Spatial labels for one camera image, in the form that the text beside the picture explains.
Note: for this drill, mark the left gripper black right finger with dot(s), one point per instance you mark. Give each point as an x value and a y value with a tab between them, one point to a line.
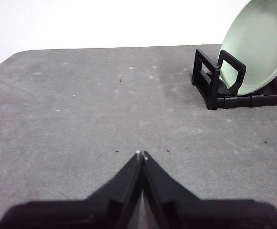
212	214

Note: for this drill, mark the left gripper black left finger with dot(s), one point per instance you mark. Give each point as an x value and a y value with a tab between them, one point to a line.
85	214

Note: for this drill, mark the pale green plate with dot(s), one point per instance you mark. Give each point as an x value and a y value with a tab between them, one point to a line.
255	47

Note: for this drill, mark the black plate rack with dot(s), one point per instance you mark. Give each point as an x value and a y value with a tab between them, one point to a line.
212	95

